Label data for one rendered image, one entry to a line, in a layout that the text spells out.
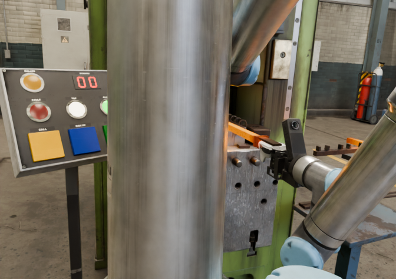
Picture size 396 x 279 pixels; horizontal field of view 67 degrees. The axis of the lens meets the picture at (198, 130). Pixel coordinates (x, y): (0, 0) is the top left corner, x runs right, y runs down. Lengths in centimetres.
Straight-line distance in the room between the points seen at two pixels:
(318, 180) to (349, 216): 16
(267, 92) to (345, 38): 790
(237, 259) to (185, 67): 127
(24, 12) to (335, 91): 775
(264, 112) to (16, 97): 99
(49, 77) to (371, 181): 82
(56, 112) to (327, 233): 72
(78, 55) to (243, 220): 552
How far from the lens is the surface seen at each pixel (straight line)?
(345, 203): 56
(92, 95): 97
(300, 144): 82
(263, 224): 137
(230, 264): 141
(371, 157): 54
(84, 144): 89
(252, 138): 99
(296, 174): 77
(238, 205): 127
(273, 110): 145
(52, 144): 87
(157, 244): 20
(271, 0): 38
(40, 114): 90
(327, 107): 913
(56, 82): 95
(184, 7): 18
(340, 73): 923
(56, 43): 648
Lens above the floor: 123
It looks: 12 degrees down
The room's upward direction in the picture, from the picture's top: 3 degrees clockwise
